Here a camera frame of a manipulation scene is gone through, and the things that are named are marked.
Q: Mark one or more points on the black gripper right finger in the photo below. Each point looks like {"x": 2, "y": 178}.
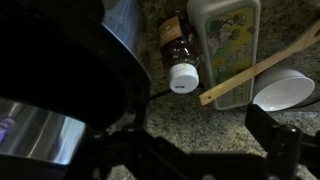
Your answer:
{"x": 280, "y": 141}

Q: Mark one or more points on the dark bottle white cap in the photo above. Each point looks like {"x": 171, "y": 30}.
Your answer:
{"x": 180, "y": 52}

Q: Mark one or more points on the wooden spatula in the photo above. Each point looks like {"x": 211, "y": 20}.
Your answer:
{"x": 308, "y": 38}

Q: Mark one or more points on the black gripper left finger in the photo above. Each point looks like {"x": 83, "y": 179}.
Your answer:
{"x": 140, "y": 117}

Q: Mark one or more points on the empty white bowl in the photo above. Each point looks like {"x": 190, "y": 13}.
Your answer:
{"x": 281, "y": 88}

